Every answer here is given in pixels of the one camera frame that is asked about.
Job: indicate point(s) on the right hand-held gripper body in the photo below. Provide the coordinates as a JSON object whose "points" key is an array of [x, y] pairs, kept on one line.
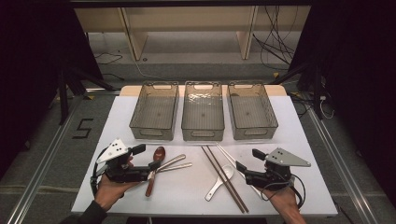
{"points": [[285, 158]]}

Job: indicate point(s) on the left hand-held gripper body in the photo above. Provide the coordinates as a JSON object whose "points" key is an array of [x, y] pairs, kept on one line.
{"points": [[113, 152]]}

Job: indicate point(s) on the brown wooden spoon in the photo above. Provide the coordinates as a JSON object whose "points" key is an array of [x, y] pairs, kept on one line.
{"points": [[159, 154]]}

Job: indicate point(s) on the white ceramic spoon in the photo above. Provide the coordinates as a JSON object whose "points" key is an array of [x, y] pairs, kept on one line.
{"points": [[227, 172]]}

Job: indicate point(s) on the white chopstick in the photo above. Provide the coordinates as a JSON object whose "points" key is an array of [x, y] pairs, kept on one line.
{"points": [[225, 152]]}

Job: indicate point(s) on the silver metal fork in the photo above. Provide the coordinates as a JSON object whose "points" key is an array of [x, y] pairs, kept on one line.
{"points": [[179, 167]]}

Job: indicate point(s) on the grey transparent plastic bin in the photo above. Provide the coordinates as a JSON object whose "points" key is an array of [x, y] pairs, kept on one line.
{"points": [[252, 105], [202, 105], [154, 115]]}

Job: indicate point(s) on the person's left hand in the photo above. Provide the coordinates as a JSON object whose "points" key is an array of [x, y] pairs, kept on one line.
{"points": [[109, 193]]}

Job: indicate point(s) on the person's right hand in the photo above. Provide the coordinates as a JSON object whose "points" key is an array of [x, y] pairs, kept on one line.
{"points": [[285, 200]]}

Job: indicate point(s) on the white table sheet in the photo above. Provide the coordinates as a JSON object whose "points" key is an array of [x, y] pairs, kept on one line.
{"points": [[186, 189]]}

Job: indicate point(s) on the black metal stand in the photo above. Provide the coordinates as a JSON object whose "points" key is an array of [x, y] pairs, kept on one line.
{"points": [[63, 102], [317, 93]]}

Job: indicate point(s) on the light wooden shelf unit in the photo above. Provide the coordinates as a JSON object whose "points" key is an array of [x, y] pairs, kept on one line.
{"points": [[134, 37]]}

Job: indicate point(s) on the black curtain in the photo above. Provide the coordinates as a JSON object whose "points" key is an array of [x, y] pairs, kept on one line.
{"points": [[31, 62], [358, 62]]}

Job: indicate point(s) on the long aluminium rail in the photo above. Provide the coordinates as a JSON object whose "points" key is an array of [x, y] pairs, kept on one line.
{"points": [[342, 174], [40, 174]]}

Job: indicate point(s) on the short aluminium rail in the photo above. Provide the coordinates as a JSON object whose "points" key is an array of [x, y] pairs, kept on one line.
{"points": [[102, 91]]}

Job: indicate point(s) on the black frame bar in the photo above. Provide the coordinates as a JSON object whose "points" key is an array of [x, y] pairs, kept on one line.
{"points": [[186, 3]]}

